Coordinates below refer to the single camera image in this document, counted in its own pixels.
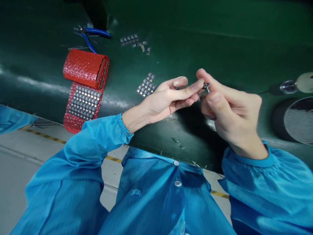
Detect person's body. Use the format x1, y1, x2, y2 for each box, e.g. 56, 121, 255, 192
97, 146, 238, 235

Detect group of separated circuit boards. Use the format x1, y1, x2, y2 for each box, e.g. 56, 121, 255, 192
120, 33, 152, 56

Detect blue-handled pliers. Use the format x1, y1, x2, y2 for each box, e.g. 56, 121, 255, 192
78, 24, 111, 53

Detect clear round glass object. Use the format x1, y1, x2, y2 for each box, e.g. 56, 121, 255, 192
280, 79, 298, 95

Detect red bubble wrap roll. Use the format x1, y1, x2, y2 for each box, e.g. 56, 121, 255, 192
63, 49, 110, 90

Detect large circuit board panel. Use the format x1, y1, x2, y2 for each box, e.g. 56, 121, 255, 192
68, 85, 102, 121

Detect metal scrap strip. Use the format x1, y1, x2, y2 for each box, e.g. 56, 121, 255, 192
171, 137, 186, 149

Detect small circuit board panel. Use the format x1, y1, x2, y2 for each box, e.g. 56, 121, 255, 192
136, 71, 157, 98

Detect person's left hand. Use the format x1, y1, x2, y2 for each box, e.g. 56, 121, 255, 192
122, 76, 205, 134

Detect red bubble wrap sheet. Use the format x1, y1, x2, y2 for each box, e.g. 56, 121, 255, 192
63, 82, 106, 134

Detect black round container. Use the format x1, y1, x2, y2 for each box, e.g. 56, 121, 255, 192
272, 97, 313, 145

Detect white round object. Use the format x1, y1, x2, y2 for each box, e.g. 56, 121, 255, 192
295, 72, 313, 93

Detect person's right hand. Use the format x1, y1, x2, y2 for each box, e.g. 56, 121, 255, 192
196, 68, 269, 161

